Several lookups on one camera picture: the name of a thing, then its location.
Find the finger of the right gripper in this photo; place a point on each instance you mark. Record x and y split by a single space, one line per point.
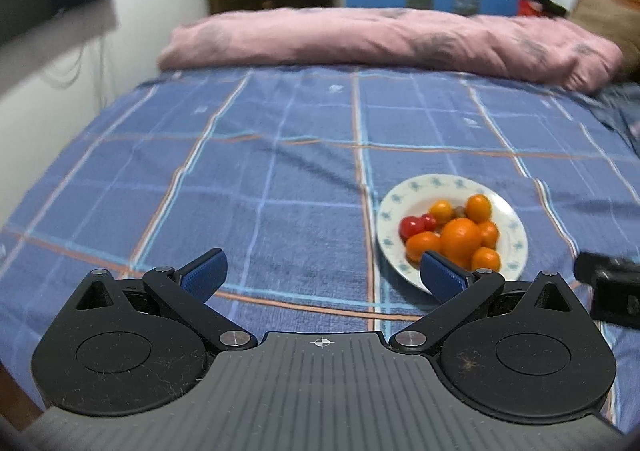
615 287

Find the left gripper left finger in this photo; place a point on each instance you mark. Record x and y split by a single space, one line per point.
165 309

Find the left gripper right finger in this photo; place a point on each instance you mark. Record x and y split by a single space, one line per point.
444 280

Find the tangerine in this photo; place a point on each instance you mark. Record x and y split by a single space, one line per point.
442 212
489 233
486 258
478 208
421 243

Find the large orange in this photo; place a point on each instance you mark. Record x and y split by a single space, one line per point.
459 240

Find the red cherry tomato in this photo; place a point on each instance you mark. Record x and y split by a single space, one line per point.
429 222
409 226

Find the white floral plate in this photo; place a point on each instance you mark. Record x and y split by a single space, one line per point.
415 195

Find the blue plaid bed sheet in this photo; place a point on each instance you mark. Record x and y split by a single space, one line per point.
285 171

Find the grey blue blanket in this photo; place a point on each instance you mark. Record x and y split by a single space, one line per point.
620 111

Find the pink floral quilt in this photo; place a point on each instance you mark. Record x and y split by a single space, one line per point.
544 51

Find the brown pillow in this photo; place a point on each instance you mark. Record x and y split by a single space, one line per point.
615 20

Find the red black bag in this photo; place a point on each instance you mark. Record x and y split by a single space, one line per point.
543 8

